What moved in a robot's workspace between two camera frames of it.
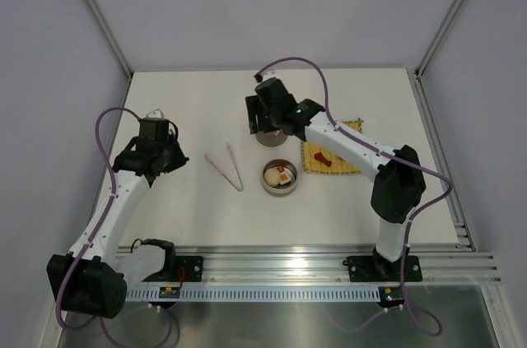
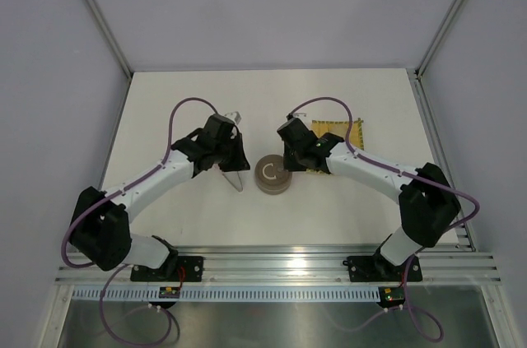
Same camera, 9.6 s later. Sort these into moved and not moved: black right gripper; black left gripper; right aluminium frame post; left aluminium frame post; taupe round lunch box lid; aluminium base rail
Moved: black left gripper; black right gripper; taupe round lunch box lid
Not moved: left aluminium frame post; aluminium base rail; right aluminium frame post
